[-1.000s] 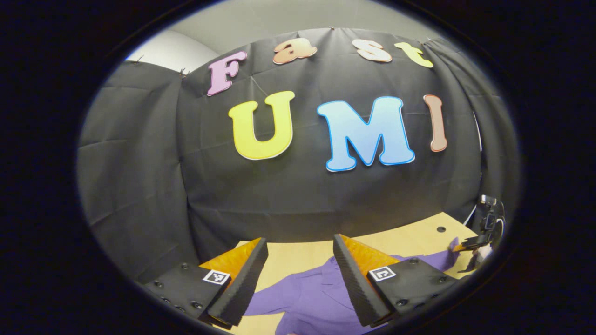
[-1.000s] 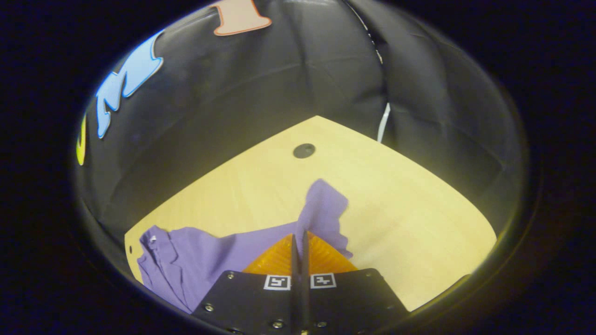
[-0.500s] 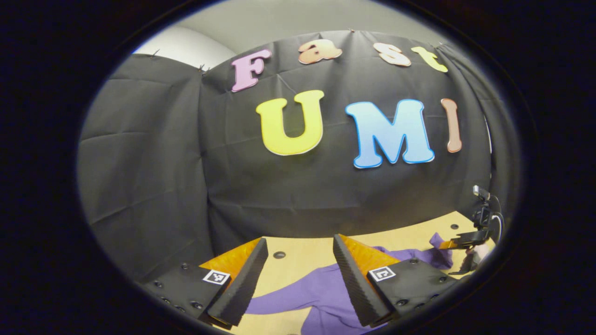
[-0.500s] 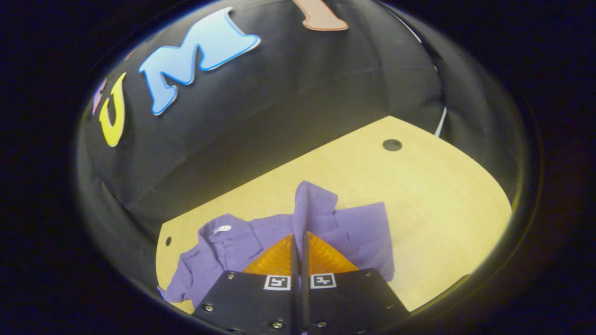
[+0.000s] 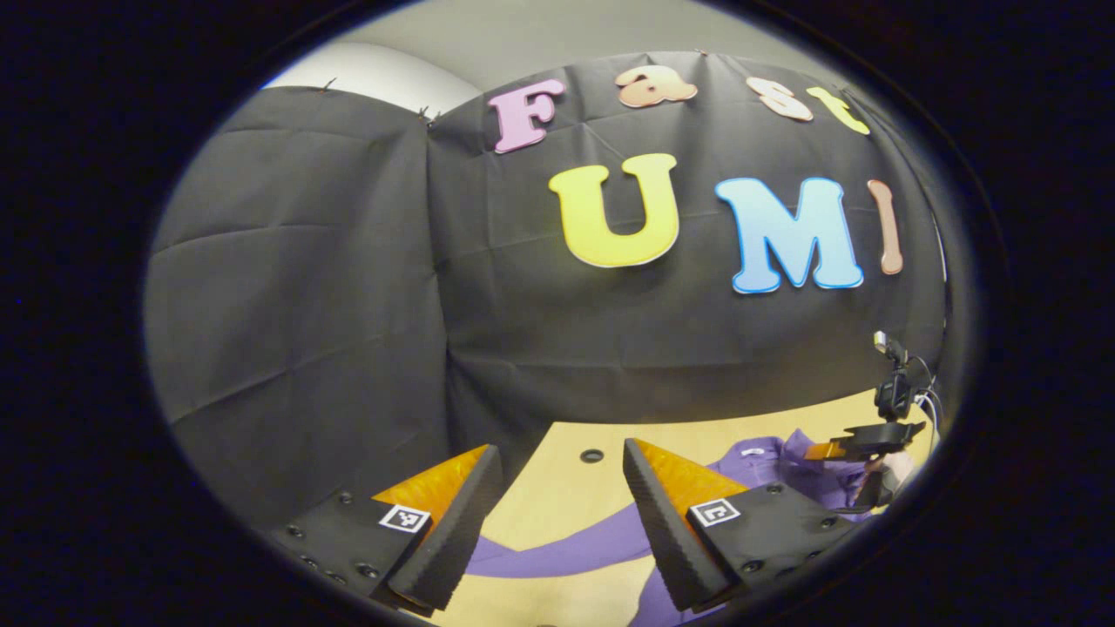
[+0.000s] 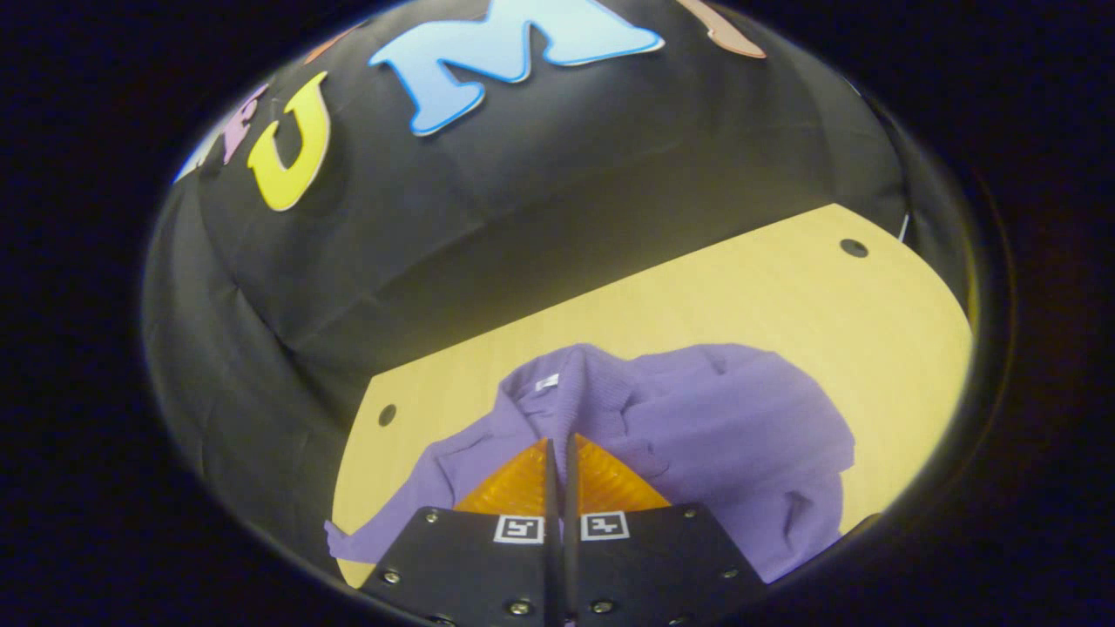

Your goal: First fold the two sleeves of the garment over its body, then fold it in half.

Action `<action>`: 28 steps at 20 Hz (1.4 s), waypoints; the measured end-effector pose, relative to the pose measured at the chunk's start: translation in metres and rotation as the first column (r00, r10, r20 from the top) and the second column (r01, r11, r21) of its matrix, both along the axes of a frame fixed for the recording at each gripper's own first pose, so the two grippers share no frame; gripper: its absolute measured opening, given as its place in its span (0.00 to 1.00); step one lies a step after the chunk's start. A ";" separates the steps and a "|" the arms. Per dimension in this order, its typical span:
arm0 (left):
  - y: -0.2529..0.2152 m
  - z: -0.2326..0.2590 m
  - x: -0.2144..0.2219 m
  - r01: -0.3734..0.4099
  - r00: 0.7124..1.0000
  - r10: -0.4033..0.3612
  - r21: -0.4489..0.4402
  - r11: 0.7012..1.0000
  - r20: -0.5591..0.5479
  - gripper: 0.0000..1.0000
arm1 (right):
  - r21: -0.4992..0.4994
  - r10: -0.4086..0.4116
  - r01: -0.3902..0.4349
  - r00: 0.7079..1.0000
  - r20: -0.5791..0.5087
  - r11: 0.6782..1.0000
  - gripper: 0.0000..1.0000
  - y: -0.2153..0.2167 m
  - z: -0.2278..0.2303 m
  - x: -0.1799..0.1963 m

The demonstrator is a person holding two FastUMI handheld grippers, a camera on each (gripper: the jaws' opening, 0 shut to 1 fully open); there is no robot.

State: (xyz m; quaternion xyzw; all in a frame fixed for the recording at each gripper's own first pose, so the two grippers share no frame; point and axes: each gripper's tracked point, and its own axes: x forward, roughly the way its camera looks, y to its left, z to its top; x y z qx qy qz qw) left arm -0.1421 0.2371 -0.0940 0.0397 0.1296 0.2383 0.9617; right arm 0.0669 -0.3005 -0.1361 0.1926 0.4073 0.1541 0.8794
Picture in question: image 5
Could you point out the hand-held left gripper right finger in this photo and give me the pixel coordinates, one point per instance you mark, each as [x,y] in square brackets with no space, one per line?
[666,531]

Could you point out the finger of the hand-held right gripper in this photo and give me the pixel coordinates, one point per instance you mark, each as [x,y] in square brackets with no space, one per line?
[871,435]

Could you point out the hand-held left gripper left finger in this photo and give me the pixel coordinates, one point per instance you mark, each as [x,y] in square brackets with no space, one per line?
[453,540]

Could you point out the purple knit garment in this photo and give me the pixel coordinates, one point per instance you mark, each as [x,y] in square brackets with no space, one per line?
[775,461]

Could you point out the black backdrop cloth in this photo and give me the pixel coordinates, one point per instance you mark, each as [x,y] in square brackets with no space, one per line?
[348,305]

